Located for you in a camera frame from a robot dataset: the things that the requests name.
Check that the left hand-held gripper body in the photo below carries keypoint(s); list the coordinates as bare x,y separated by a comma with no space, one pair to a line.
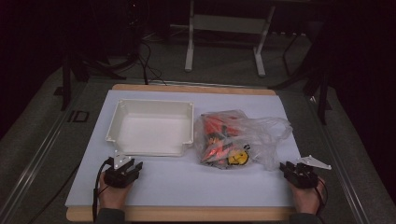
116,179

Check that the clear plastic bag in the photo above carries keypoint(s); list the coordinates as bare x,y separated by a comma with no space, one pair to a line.
264,137

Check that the person's left hand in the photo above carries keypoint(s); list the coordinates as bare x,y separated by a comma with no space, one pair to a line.
113,196

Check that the black metal stand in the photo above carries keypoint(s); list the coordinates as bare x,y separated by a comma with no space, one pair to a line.
322,93

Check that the person's right hand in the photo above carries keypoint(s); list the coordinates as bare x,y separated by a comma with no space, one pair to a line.
306,199

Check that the metal floor rail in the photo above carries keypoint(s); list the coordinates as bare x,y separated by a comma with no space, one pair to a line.
339,168
34,161

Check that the black tripod stand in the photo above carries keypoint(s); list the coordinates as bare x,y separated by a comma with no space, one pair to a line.
67,84

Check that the white metal stand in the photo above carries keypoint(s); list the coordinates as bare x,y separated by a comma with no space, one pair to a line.
229,24

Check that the red chip bag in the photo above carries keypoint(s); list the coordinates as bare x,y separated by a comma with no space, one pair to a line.
222,137

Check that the white work mat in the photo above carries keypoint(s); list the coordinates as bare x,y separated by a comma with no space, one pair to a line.
174,183

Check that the white plastic tray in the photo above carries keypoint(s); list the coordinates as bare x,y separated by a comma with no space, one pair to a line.
152,130

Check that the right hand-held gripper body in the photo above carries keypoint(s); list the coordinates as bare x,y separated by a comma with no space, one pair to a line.
303,179

